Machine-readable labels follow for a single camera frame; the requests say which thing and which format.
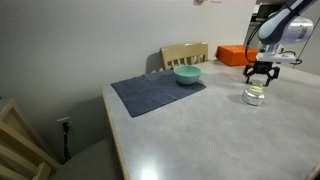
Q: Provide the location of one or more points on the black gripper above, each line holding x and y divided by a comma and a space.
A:
263, 67

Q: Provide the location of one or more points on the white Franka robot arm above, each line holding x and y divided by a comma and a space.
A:
283, 23

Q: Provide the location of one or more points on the silver candle tin container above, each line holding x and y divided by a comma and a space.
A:
252, 96

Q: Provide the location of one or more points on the orange cardboard box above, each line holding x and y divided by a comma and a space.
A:
233, 55

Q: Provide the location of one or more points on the teal ceramic bowl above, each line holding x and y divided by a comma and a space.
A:
187, 75

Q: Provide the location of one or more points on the light wooden slatted chair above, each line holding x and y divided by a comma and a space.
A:
185, 50
20, 146

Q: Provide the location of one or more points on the dark blue cloth placemat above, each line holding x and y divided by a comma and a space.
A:
150, 91

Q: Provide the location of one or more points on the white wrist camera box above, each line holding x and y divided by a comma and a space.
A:
276, 58

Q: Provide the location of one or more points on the white light switch plate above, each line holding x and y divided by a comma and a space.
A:
216, 1

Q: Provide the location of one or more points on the beige wall thermostat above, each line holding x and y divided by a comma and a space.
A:
200, 1

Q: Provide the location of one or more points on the white wall power outlet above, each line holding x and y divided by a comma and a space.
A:
64, 120

